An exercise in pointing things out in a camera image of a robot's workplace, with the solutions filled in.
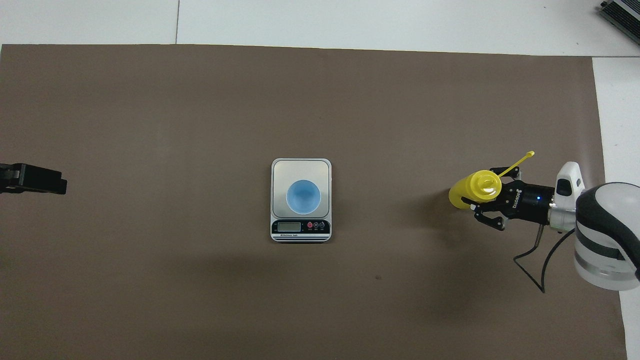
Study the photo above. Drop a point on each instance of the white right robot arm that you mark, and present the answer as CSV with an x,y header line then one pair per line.
x,y
600,235

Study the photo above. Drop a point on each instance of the brown table mat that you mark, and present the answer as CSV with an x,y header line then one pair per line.
x,y
350,100

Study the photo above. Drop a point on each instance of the silver digital kitchen scale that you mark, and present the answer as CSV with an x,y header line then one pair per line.
x,y
300,170

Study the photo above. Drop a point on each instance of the yellow squeeze bottle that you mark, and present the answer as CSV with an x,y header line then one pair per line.
x,y
465,192

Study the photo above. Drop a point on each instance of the grey ribbed metal device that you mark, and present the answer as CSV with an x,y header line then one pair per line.
x,y
625,15

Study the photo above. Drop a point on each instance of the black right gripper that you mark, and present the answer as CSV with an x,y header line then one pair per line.
x,y
530,202

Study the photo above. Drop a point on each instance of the light blue plastic cup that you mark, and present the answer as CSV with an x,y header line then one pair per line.
x,y
303,199

